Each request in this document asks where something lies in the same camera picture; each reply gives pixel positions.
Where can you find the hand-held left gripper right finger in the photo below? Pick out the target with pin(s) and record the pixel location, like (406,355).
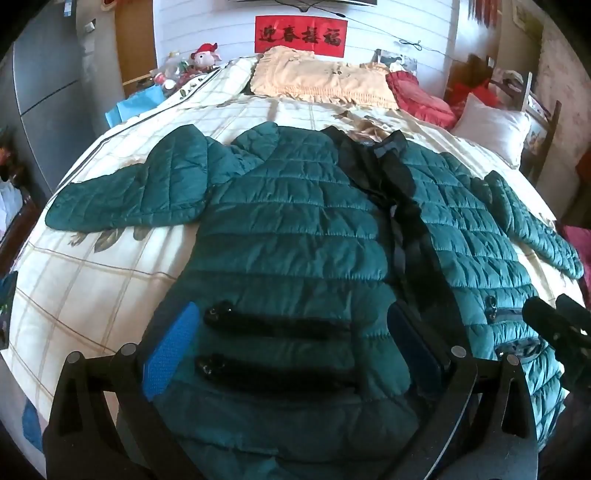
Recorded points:
(418,344)

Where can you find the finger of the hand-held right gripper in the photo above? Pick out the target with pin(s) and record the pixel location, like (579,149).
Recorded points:
(542,318)
(575,311)

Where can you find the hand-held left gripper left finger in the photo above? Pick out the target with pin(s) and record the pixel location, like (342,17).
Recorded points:
(171,350)

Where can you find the green quilted jacket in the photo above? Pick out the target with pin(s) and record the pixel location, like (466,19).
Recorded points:
(295,221)

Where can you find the pink cloth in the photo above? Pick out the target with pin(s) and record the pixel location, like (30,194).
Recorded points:
(577,249)

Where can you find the floral checked bed quilt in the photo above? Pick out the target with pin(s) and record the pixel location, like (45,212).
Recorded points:
(92,277)

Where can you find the blue cloth piece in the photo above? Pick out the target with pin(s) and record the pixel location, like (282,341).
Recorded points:
(33,427)

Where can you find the dark blue bag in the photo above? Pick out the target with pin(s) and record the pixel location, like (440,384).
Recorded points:
(8,309)

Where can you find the wooden chair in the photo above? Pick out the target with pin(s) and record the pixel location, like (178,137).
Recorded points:
(549,129)

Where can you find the dark wooden cabinet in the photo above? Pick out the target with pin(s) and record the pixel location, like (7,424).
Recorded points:
(21,230)

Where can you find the white pillow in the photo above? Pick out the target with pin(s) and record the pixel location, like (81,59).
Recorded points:
(494,124)

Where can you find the white plastic bag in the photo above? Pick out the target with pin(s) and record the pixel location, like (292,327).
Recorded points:
(10,203)

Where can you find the red cloth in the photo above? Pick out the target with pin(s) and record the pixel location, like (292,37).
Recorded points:
(461,92)

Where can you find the red quilted pillow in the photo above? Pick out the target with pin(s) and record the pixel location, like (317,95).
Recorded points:
(415,99)

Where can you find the blue paper bag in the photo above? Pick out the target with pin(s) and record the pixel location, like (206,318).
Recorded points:
(138,104)

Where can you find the pile of bedside clutter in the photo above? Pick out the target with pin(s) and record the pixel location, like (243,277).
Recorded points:
(173,71)

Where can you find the yellow fringed pillow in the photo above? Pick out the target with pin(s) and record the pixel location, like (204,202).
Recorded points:
(323,78)

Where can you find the framed photo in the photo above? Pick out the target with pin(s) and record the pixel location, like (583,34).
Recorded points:
(392,59)

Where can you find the stuffed doll with red hat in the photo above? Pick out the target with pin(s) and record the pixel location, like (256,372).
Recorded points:
(205,55)

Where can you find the wooden door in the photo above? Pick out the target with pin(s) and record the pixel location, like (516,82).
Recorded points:
(134,41)

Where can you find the red wall banner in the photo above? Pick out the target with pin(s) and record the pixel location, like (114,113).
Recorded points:
(300,34)

